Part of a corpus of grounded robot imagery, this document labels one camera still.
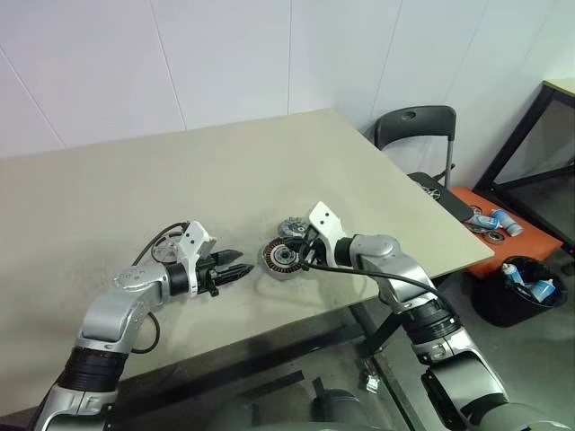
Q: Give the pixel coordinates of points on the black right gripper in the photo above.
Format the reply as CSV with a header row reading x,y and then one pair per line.
x,y
320,254

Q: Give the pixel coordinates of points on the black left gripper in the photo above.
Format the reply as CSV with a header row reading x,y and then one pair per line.
x,y
209,274

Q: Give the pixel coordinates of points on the silver toothed gear cover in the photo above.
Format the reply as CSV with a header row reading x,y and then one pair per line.
x,y
292,226

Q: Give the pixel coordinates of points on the grey motor housing copper windings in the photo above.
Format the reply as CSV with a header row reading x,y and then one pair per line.
x,y
278,259

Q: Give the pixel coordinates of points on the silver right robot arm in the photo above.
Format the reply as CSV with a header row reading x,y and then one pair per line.
x,y
386,247

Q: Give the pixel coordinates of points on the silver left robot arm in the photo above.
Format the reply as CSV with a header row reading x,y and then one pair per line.
x,y
108,310

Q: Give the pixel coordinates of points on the long black floor strip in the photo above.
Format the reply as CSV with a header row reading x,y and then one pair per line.
x,y
274,384

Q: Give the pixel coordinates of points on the short black floor strip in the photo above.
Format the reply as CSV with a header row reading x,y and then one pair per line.
x,y
319,386

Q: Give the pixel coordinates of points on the scissors on chair seat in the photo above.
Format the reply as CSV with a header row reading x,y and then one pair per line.
x,y
431,188

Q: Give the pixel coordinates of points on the black folding chair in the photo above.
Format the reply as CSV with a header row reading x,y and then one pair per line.
x,y
418,125

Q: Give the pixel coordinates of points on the blue white tube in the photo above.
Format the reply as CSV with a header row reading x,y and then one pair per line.
x,y
480,221
541,289
509,273
507,222

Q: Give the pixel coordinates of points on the dark round bearing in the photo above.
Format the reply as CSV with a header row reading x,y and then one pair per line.
x,y
494,235

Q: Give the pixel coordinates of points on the black waste bin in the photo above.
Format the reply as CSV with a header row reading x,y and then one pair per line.
x,y
503,310

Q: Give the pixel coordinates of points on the orange stool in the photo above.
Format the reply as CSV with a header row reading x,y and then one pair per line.
x,y
530,238

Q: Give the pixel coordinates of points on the black framed side table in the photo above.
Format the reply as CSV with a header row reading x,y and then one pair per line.
x,y
516,139

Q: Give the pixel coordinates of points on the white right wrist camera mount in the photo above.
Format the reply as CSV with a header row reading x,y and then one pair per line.
x,y
325,217

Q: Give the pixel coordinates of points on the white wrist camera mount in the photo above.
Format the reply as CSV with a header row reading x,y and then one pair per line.
x,y
193,238
325,217

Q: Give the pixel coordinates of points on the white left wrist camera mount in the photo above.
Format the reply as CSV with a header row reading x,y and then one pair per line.
x,y
193,238

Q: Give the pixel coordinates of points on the black work table frame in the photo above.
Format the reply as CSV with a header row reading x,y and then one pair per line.
x,y
379,334

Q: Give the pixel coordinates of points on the small white floor bracket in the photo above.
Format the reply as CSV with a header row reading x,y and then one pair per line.
x,y
371,381

